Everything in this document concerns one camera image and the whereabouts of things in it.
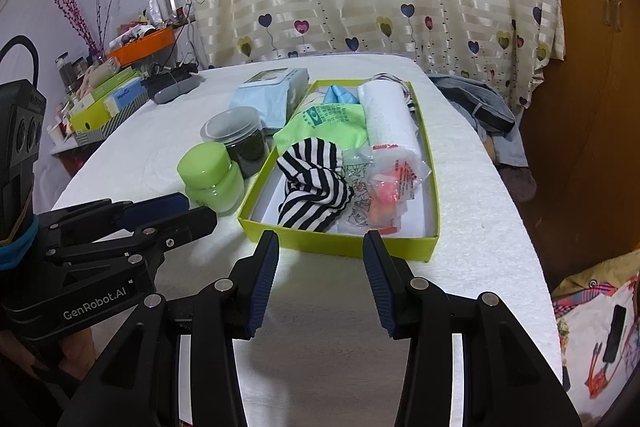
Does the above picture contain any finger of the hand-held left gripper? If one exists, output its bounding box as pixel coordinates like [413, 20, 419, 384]
[37, 192, 192, 234]
[45, 208, 219, 269]

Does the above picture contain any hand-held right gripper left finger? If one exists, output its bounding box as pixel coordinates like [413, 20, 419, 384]
[57, 229, 280, 427]

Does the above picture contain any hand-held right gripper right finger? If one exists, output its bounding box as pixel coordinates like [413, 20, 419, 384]
[362, 231, 581, 427]

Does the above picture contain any yellow-green cardboard box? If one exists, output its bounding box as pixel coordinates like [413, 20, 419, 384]
[237, 78, 441, 264]

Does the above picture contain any clear packet with orange item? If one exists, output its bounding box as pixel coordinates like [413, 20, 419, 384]
[342, 144, 433, 239]

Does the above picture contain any black and white striped cloth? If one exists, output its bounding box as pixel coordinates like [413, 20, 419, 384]
[275, 137, 357, 234]

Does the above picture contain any green printed cloth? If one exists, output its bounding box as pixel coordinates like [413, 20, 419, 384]
[272, 103, 372, 158]

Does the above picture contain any white towel roll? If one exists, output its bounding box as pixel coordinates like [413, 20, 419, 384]
[356, 78, 420, 154]

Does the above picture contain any blue face mask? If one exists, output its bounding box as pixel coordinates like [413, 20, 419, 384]
[320, 83, 362, 106]

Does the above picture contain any green cream jar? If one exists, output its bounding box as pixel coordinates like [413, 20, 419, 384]
[176, 142, 246, 214]

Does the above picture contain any dark jar with frosted lid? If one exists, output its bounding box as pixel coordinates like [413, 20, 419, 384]
[201, 106, 268, 178]

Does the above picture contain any yellow-green storage box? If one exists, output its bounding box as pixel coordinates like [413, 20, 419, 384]
[69, 94, 146, 132]

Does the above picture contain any blue and white box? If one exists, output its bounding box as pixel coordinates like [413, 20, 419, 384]
[106, 82, 146, 115]

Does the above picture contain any white tablecloth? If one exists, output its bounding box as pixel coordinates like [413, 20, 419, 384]
[50, 52, 571, 427]

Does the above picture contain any light green flat box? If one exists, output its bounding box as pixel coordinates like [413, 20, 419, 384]
[90, 69, 143, 100]

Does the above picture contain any light blue wet wipes pack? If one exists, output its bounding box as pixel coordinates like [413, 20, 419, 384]
[229, 68, 310, 135]

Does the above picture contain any orange tray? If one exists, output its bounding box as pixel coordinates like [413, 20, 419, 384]
[107, 28, 176, 60]

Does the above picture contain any dark glass jar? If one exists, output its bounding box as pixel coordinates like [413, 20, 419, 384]
[55, 52, 76, 85]

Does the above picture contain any pile of packets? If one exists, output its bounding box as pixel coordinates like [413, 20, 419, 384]
[107, 0, 173, 50]

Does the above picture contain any colourful printed bedsheet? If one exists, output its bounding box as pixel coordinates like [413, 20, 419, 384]
[550, 249, 640, 420]

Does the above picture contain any black phone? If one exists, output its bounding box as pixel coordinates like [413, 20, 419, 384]
[602, 304, 628, 364]

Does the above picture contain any wooden wardrobe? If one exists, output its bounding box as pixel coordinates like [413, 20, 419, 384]
[520, 0, 640, 288]

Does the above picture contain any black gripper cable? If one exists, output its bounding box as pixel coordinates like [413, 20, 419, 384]
[0, 36, 41, 82]

